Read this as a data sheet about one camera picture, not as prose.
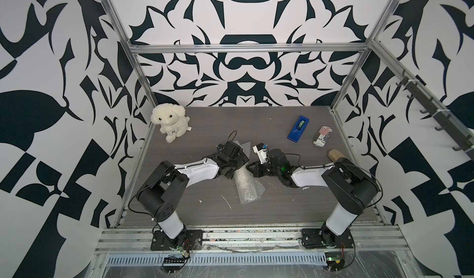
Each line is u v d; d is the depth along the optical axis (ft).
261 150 2.72
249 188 2.73
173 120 3.08
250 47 3.08
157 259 2.33
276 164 2.39
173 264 2.39
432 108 1.95
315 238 2.45
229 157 2.35
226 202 2.77
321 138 3.33
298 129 3.43
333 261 2.31
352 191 1.56
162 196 1.49
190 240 2.46
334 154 3.15
